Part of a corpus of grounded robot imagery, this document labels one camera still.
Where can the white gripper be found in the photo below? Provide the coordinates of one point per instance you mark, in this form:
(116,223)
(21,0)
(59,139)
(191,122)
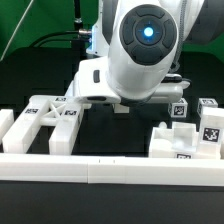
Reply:
(91,86)

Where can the white chair seat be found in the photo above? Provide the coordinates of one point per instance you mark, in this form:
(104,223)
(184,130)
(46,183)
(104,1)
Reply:
(178,141)

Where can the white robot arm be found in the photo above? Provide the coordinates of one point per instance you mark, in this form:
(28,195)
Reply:
(136,44)

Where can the white tagged cube left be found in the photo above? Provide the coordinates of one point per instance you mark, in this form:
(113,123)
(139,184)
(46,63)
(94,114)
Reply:
(178,109)

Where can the white tagged cube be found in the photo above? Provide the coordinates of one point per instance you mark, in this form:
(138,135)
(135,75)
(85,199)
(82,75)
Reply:
(206,102)
(178,109)

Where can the grey diagonal rod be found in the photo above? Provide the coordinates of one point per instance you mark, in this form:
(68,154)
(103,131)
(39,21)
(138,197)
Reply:
(18,25)

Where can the white U-shaped fence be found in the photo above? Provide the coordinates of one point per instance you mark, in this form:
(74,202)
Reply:
(114,170)

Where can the white tagged cube right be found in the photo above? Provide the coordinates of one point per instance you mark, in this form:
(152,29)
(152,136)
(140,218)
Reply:
(206,102)

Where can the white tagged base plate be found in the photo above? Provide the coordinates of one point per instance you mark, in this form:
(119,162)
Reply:
(71,90)

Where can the white chair back frame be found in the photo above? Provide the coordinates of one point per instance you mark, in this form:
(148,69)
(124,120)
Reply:
(63,113)

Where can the black vertical post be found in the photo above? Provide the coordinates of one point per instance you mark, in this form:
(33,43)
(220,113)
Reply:
(78,24)

